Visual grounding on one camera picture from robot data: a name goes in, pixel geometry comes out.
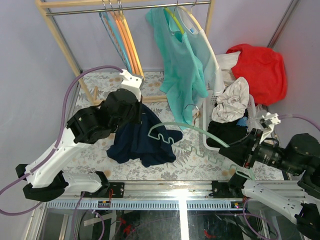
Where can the yellow green hanger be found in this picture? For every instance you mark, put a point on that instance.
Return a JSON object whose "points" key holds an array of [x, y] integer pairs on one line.
{"points": [[175, 20]]}

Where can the floral table mat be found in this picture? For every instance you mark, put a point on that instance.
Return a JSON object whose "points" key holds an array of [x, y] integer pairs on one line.
{"points": [[205, 165]]}

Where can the orange hanger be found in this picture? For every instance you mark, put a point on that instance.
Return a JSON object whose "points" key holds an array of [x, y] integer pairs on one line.
{"points": [[120, 25]]}

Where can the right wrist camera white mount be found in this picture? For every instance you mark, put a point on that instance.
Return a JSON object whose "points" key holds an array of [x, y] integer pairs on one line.
{"points": [[268, 123]]}

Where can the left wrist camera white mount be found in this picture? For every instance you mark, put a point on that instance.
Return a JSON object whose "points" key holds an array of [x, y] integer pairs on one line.
{"points": [[132, 83]]}

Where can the black clothes in basket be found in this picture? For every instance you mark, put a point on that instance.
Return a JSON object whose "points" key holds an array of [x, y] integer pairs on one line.
{"points": [[229, 132]]}

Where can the navy blue t shirt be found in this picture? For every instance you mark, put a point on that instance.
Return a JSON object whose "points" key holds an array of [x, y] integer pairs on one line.
{"points": [[132, 142]]}

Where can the teal t shirt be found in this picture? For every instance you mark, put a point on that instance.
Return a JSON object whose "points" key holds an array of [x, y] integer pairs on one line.
{"points": [[184, 82]]}

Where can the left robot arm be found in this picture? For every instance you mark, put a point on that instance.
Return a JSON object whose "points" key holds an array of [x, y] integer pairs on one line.
{"points": [[46, 180]]}

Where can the white laundry basket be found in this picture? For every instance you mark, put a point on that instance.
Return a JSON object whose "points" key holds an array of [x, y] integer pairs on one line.
{"points": [[209, 105]]}

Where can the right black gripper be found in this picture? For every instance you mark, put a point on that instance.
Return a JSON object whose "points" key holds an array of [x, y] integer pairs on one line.
{"points": [[237, 151]]}

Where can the wooden clothes rack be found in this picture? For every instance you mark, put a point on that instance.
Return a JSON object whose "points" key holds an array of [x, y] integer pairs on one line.
{"points": [[51, 9]]}

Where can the red cloth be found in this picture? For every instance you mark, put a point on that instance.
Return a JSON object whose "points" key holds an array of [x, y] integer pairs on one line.
{"points": [[264, 70]]}

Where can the blue hanger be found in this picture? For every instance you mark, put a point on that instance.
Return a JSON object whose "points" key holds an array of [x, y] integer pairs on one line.
{"points": [[116, 39]]}

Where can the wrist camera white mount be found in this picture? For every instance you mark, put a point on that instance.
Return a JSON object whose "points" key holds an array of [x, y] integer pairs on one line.
{"points": [[268, 123], [132, 83]]}

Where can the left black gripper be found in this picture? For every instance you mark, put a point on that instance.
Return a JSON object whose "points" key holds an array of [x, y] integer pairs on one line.
{"points": [[137, 118]]}

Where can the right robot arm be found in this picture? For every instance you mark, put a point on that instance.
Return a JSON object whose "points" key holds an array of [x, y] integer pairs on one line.
{"points": [[301, 157]]}

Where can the white cloth pile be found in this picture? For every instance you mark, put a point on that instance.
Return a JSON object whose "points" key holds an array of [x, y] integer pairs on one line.
{"points": [[233, 102]]}

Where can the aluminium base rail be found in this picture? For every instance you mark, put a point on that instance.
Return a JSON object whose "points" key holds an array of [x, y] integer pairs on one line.
{"points": [[152, 195]]}

